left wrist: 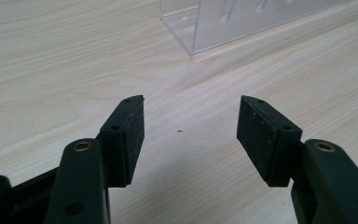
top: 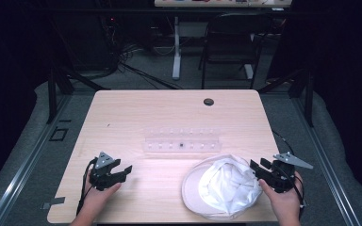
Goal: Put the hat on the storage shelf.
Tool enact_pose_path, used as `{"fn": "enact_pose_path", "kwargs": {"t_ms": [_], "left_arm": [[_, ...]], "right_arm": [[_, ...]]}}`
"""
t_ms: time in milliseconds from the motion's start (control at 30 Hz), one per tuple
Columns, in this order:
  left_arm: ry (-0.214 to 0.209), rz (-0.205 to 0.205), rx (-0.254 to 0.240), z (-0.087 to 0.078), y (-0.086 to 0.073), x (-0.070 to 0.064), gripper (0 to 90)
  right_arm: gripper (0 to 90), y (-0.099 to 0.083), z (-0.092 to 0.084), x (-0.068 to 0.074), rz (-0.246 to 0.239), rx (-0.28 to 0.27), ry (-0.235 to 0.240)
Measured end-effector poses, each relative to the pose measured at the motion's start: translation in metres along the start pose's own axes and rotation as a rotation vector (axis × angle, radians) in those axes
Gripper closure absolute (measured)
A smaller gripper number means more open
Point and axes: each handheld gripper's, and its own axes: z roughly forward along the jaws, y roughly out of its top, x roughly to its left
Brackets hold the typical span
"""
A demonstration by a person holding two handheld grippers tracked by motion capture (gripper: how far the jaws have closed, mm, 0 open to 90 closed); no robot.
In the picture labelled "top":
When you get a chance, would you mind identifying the grey tape strip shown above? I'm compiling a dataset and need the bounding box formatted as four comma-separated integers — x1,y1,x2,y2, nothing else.
40,196,67,211

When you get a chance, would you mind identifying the white cap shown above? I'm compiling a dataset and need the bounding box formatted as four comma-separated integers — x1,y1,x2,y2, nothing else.
181,153,264,221

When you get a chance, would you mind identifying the aluminium floor rail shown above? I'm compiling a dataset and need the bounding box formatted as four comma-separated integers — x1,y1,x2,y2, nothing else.
0,93,74,226
291,96,362,226

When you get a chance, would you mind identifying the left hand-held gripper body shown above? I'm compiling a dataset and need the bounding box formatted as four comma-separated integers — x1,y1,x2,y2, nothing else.
89,151,127,192

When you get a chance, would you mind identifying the bundle of floor cables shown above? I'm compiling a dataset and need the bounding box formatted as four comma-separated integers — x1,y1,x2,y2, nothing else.
97,15,183,90

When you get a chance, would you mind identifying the black metal stand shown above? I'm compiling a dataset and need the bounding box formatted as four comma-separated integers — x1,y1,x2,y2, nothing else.
256,67,316,128
46,61,111,125

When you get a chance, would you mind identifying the white-legged background desk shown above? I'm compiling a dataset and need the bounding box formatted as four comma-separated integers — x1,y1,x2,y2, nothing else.
153,0,294,81

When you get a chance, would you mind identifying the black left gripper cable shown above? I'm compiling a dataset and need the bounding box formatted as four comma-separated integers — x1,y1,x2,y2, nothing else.
75,157,99,217

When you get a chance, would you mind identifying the black floor tape square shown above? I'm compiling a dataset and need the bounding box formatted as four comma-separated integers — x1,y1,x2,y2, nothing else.
48,126,70,142

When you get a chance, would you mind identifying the person's right hand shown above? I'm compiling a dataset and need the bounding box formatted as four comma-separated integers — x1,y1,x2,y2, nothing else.
258,171,304,218

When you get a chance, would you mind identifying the black folding chair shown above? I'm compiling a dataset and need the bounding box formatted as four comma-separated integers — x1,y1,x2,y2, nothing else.
197,11,273,90

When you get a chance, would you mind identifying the clear acrylic rack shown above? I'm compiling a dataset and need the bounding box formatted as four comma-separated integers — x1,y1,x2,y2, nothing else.
142,126,223,155

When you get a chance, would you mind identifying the person's left hand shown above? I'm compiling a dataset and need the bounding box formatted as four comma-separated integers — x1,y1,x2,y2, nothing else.
81,171,123,215

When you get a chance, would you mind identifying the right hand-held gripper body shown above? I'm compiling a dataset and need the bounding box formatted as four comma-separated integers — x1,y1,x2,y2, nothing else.
265,152,315,194

